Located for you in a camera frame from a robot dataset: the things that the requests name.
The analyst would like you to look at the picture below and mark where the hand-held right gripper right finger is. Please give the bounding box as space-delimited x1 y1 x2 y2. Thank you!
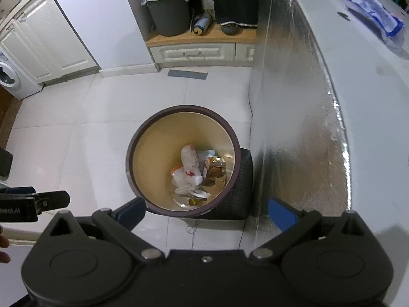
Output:
249 198 375 261

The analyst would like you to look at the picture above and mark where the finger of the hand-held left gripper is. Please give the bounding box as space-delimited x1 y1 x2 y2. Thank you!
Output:
33 191 71 213
3 186 36 196

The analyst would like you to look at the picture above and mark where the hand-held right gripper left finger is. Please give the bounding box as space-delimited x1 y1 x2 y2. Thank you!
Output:
47 197 166 263

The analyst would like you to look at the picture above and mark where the brown round trash bin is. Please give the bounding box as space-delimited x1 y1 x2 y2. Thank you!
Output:
126 104 240 215

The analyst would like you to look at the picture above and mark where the white red-printed plastic bag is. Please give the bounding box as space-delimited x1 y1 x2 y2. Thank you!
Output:
172 144 205 195

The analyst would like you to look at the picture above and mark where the gold snack packet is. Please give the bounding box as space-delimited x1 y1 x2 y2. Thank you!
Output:
203 156 227 187

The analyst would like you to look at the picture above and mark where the person's left hand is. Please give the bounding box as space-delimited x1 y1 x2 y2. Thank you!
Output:
0 225 12 265

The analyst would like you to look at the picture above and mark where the thin thread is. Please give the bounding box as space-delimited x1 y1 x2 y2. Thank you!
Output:
186 220 202 250

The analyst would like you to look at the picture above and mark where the white washing machine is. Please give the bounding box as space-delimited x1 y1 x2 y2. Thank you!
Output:
0 46 44 100

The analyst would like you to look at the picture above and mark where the foil-sided white table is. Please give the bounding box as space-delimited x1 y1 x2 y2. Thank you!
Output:
249 0 409 307

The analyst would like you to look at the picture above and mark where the grey floor mat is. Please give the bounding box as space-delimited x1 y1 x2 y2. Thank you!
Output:
168 69 208 81

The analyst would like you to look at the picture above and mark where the white panelled cabinet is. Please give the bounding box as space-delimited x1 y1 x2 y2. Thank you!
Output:
0 0 100 86

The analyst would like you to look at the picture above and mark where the wooden top drawer cabinet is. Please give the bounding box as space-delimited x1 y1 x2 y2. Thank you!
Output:
145 22 258 69

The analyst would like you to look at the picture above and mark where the black round bowl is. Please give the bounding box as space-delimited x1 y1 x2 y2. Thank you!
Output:
221 22 241 35

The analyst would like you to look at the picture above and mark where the blue spray can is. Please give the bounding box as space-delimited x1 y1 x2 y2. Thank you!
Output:
192 14 212 36

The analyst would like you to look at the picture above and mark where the grey bucket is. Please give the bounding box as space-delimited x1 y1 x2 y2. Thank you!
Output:
147 0 192 37

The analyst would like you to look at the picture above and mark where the dark cloth with white fringe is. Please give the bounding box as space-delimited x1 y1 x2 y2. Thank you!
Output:
213 0 260 27

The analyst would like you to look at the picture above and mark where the blue and white packet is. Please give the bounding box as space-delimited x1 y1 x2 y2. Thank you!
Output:
344 0 405 38

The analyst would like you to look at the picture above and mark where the thin black cable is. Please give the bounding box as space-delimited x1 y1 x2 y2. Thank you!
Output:
245 78 254 117

